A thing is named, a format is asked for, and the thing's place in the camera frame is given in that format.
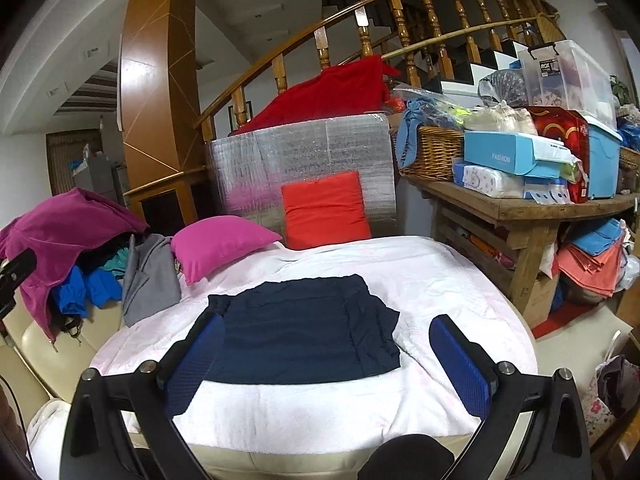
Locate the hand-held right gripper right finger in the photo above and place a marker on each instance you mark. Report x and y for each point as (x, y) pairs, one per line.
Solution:
(460, 365)

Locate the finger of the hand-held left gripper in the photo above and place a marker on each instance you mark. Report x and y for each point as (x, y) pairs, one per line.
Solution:
(17, 267)

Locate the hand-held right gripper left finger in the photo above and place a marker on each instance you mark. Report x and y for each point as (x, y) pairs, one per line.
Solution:
(197, 360)

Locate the navy blue padded jacket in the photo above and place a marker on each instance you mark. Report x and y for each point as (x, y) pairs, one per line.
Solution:
(300, 330)

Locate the magenta garment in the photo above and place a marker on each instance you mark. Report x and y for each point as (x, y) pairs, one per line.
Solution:
(55, 225)

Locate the blue garment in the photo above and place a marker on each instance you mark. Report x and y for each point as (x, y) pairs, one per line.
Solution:
(75, 290)

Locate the white fleece blanket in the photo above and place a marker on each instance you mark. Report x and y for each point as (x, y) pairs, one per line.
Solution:
(450, 280)

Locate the grey garment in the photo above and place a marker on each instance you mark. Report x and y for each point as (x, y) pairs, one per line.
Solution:
(150, 280)

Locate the teal garment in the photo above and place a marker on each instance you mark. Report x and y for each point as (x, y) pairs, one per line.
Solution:
(117, 262)

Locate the small cardboard box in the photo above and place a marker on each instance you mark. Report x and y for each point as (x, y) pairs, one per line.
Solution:
(540, 300)

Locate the red floor mat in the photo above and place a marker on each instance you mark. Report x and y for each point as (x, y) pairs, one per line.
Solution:
(565, 317)

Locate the pink pillow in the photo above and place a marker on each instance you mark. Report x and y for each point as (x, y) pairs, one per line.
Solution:
(220, 245)

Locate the grey refrigerator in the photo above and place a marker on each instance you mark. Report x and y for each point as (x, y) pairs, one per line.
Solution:
(100, 180)

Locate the floral paper bag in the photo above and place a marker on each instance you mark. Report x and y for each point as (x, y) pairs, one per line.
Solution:
(597, 405)

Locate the stack of coral cloths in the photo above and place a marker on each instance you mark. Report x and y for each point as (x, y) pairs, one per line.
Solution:
(590, 270)

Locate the rough wooden table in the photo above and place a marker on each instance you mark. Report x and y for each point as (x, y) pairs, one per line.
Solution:
(520, 210)

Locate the large cardboard box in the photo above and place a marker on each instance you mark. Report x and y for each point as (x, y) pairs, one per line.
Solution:
(629, 315)

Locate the white tissue pack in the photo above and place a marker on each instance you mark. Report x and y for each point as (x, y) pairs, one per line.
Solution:
(485, 180)

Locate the folded blue cloth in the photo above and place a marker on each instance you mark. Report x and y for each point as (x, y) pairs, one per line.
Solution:
(595, 235)

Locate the blue and white pack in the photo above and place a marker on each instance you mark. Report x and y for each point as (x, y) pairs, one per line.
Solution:
(545, 194)

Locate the white plastic bag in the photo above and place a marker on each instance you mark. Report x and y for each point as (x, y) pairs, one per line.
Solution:
(629, 272)

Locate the orange-red pillow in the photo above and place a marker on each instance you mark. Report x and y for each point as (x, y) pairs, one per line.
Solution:
(325, 210)

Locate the large wicker basket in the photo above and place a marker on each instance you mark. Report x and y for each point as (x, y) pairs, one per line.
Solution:
(435, 155)

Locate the light blue cardboard box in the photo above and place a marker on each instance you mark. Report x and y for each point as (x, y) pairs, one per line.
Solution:
(500, 152)

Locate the brown wooden pillar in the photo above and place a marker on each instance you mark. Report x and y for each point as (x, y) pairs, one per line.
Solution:
(155, 85)

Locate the light blue cloth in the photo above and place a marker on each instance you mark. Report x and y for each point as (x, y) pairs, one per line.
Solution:
(407, 135)

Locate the silver foil insulation mat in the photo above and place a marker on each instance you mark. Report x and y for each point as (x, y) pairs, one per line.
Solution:
(300, 145)

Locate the blue plastic bin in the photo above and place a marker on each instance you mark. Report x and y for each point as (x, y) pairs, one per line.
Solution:
(602, 165)

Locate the beige filled plastic bag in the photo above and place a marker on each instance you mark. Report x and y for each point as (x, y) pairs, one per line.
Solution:
(500, 120)

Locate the red gift bag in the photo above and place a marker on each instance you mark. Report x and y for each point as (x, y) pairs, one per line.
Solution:
(560, 130)

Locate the small wicker basket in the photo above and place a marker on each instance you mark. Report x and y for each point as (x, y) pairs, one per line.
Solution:
(629, 157)

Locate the dark patterned bag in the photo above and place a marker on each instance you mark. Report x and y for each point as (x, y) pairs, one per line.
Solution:
(502, 87)

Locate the red cloth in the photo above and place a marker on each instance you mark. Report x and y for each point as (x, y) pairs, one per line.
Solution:
(340, 90)

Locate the clear plastic storage box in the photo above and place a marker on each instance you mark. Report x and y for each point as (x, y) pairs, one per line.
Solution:
(575, 80)

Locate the green potted plant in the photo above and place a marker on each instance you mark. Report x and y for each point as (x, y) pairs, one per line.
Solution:
(620, 90)

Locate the wooden staircase railing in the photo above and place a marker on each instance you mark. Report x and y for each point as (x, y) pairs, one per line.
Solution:
(325, 50)

